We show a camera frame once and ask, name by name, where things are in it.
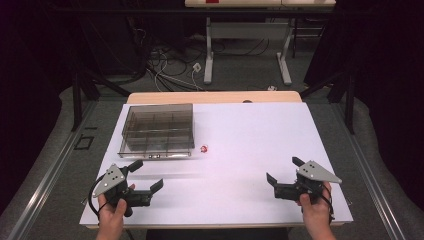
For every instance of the person's right hand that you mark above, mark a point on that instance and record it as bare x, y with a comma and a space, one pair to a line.
318, 213

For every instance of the metal floor rail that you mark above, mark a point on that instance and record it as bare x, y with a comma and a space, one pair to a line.
370, 173
50, 176

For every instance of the white desk with metal legs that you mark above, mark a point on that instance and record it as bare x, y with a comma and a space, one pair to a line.
246, 30

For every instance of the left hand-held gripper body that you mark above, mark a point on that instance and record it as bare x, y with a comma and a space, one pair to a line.
111, 178

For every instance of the black horizontal bar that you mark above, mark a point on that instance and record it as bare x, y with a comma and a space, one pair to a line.
166, 11

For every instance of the white plug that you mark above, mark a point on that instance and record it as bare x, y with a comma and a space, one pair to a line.
272, 88

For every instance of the small red and white object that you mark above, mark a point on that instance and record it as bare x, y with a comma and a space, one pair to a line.
204, 148

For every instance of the black tape strip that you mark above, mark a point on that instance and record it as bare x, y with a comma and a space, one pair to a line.
90, 128

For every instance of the white table cover sheet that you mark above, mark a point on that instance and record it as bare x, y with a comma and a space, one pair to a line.
240, 140

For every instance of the person's left hand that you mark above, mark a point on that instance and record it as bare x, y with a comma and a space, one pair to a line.
111, 216

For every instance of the small red thing on desk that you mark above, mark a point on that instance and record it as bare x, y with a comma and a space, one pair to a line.
212, 1

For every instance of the clear grey compartment box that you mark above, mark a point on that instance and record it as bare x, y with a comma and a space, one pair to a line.
156, 130

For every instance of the white power adapter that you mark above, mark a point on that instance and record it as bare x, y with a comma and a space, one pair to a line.
197, 67

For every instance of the black metal stand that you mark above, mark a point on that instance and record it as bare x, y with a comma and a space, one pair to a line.
77, 100
349, 103

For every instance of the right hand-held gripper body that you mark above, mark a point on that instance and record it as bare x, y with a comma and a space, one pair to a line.
315, 171

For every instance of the dark curtain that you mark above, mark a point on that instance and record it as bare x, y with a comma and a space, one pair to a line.
30, 50
386, 66

